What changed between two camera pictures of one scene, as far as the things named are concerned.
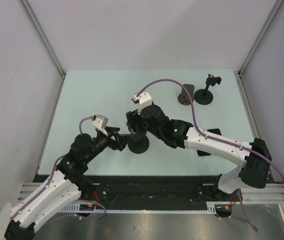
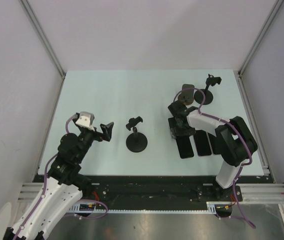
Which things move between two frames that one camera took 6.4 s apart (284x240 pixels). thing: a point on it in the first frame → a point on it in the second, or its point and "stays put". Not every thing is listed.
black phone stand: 205,96 stays put
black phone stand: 139,143 stays put
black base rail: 146,189 stays put
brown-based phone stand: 184,98 stays put
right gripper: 133,118 → 176,131
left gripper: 121,140 → 106,130
